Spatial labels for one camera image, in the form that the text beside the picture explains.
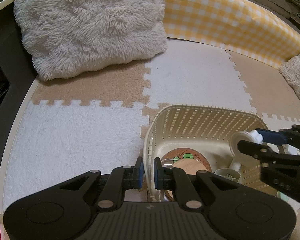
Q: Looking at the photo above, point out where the glass jar with wooden lid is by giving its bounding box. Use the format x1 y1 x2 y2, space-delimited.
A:
159 157 211 202

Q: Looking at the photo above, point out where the fluffy white cushion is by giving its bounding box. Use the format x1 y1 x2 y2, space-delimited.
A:
14 0 167 81

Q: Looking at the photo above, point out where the yellow checkered bumper cushion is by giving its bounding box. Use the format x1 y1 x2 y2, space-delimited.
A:
163 0 300 69

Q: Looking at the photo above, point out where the cork coaster with green frog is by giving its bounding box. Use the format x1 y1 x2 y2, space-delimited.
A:
161 148 209 163

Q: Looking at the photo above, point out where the cream slatted plastic basket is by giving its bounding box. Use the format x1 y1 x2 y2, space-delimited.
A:
143 105 267 202

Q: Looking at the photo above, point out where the grey white plastic holder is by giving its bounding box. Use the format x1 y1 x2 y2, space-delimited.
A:
215 168 241 183

